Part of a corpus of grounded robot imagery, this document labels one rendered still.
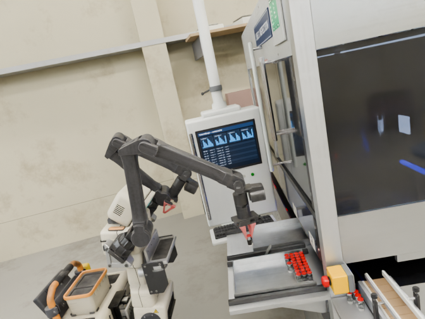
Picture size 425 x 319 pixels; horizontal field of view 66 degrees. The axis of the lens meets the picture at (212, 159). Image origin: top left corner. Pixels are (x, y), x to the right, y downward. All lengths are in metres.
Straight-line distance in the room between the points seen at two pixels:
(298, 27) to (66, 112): 3.91
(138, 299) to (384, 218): 1.14
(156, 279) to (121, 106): 3.30
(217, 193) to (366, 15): 1.46
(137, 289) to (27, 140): 3.48
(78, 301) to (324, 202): 1.25
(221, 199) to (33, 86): 3.22
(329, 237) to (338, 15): 0.76
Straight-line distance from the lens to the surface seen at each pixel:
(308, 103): 1.15
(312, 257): 1.69
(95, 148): 4.71
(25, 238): 5.27
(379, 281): 1.45
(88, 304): 1.83
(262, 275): 1.60
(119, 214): 1.54
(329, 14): 1.18
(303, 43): 1.15
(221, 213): 2.30
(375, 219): 1.34
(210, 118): 2.14
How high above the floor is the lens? 1.78
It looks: 13 degrees down
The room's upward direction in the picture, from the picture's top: 12 degrees counter-clockwise
